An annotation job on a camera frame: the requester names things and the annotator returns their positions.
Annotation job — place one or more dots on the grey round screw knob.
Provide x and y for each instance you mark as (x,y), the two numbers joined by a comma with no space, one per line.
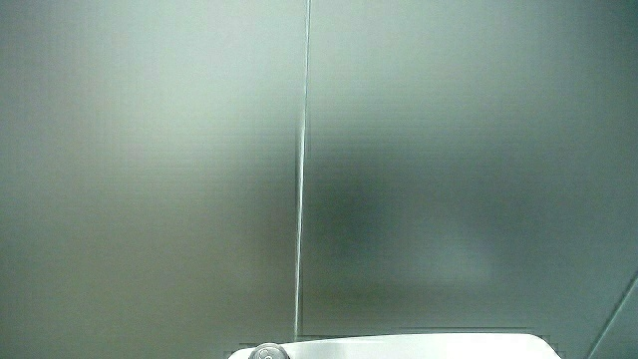
(268,352)

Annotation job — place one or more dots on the white rounded plastic mount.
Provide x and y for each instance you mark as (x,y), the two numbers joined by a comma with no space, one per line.
(423,348)

